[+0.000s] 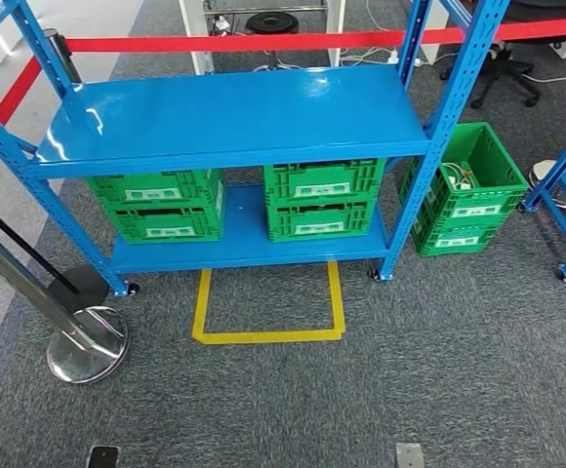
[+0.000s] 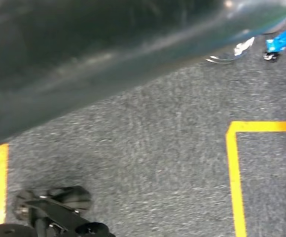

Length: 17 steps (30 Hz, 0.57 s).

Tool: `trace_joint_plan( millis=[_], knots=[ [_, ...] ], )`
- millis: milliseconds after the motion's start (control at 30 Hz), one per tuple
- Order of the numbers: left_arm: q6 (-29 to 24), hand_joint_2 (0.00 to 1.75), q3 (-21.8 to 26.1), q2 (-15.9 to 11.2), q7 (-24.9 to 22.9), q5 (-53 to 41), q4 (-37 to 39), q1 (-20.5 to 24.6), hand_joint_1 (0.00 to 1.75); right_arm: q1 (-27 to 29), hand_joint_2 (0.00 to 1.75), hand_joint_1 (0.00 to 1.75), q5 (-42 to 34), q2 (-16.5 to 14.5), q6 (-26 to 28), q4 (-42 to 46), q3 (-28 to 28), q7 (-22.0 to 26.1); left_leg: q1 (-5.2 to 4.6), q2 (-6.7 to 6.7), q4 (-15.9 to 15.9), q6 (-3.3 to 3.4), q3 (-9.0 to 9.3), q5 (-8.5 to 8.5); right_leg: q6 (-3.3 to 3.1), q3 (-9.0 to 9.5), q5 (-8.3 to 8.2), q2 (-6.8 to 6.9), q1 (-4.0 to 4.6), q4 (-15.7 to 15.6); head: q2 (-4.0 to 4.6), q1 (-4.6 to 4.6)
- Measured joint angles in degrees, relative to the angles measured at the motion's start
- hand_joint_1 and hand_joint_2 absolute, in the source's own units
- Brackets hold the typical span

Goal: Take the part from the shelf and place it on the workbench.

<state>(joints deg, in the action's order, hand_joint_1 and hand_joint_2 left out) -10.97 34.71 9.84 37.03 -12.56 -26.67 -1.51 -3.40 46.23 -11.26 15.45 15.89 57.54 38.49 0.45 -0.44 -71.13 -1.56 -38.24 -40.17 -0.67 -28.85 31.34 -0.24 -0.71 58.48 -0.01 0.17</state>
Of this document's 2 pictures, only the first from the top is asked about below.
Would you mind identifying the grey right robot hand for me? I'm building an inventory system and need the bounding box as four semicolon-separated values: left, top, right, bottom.
395;443;426;468

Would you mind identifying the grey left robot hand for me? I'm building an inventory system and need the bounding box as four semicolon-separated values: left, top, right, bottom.
86;446;120;468

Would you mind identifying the chrome stanchion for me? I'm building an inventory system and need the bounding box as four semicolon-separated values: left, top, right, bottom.
529;158;566;212
0;214;131;386

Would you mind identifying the green plastic crate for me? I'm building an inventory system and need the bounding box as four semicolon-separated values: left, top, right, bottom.
86;169;226;212
265;198;379;244
411;215;505;258
399;122;530;232
104;205;225;246
262;158;388;207

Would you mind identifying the yellow floor tape marking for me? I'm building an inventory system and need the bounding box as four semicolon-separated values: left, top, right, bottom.
191;259;346;346

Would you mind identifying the white power strip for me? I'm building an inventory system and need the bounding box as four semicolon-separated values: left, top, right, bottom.
386;50;423;68

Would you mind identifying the black office chair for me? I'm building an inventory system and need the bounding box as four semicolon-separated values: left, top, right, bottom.
440;0;566;110

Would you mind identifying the white panel-leg table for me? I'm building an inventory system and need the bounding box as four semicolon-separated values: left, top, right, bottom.
178;0;347;76

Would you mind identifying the red barrier tape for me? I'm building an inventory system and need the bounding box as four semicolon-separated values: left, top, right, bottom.
0;16;566;176

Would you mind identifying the black round stool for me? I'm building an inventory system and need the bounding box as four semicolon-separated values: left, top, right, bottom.
245;11;300;72

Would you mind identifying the white cable bundle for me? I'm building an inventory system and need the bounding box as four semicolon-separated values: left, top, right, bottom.
441;162;478;192

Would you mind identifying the black stanchion post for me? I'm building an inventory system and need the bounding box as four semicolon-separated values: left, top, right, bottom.
44;27;82;85

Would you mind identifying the white floor cable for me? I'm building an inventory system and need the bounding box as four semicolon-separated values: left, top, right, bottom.
338;0;460;69
521;64;566;85

